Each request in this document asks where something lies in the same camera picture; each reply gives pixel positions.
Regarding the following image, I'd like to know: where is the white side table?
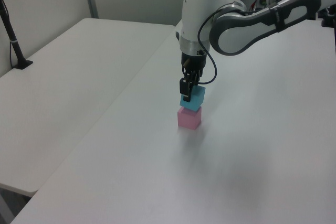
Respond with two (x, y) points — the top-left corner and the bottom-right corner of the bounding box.
(0, 17), (176, 194)

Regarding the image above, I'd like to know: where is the pink foam cube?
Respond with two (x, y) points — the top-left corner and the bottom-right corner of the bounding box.
(176, 106), (203, 131)

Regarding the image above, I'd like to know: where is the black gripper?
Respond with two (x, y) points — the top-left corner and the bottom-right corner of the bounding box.
(179, 52), (206, 103)

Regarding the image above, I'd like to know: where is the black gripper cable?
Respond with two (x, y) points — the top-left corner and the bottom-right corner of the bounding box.
(197, 6), (219, 86)

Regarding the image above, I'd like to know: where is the blue foam cube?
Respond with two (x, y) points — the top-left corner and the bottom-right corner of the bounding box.
(180, 85), (206, 112)

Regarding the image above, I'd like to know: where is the black camera stand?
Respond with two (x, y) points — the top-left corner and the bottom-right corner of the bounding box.
(0, 0), (34, 71)
(318, 5), (336, 27)

